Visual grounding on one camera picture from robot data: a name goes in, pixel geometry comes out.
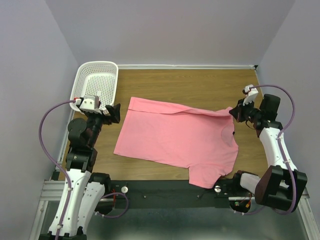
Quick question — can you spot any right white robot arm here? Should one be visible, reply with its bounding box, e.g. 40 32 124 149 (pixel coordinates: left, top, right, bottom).
229 93 308 214

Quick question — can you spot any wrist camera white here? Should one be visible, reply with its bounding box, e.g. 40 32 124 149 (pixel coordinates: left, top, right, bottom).
242 84 259 106
74 95 101 114

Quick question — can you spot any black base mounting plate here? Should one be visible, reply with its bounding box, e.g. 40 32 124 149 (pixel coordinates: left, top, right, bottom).
111 179 250 209

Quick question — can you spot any white perforated plastic basket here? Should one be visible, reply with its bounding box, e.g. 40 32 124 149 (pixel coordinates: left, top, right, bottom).
70 61 119 113

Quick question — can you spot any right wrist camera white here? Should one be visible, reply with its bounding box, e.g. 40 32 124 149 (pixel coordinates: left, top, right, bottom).
242 84 259 106

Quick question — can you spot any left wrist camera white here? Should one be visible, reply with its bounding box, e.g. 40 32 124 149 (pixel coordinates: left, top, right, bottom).
74 95 101 114

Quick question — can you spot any pink t shirt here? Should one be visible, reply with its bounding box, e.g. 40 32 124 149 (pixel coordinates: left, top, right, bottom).
114 97 239 189

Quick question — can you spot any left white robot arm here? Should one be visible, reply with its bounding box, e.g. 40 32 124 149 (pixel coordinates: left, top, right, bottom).
39 104 121 240

